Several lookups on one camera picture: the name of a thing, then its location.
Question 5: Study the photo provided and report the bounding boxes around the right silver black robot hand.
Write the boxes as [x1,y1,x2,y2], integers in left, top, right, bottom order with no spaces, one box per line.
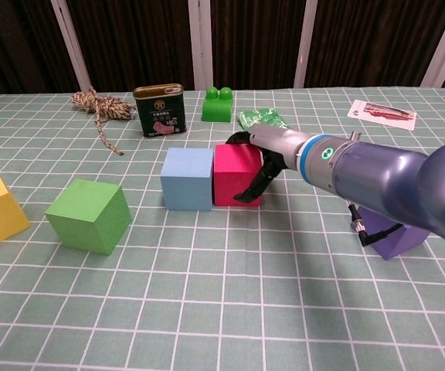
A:
[226,123,313,203]

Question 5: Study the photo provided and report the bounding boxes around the pink foam cube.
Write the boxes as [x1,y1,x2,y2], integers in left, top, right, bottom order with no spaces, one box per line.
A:
[212,142,264,208]

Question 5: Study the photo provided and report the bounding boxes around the light blue foam cube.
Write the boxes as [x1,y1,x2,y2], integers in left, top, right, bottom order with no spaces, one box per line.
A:
[159,147,215,212]

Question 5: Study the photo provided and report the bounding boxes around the purple foam cube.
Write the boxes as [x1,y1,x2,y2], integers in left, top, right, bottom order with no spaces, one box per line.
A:
[355,206,428,260]

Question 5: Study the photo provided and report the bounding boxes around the green foil packet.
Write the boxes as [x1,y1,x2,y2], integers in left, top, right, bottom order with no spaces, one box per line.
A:
[237,107,290,131]

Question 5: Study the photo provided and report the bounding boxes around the green toy building brick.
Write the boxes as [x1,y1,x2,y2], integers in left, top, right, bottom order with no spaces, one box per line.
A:
[201,86,234,124]

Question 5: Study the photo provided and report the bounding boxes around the white picture card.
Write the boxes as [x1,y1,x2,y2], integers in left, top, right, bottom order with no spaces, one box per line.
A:
[346,99,417,131]

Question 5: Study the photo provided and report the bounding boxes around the dark green luncheon meat can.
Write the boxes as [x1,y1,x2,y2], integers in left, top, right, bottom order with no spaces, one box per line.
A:
[132,83,188,138]

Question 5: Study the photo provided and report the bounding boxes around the green checked tablecloth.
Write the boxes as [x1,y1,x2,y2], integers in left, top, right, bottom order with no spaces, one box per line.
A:
[0,87,445,371]

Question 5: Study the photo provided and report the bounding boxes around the green foam cube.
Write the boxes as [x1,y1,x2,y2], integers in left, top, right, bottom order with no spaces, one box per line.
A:
[44,178,134,257]

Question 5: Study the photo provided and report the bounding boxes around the black arm cable with connector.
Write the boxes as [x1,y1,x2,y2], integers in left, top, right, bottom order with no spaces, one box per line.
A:
[348,203,407,247]

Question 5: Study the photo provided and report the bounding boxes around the braided rope bundle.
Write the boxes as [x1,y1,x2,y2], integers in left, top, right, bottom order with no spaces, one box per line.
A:
[70,87,138,156]

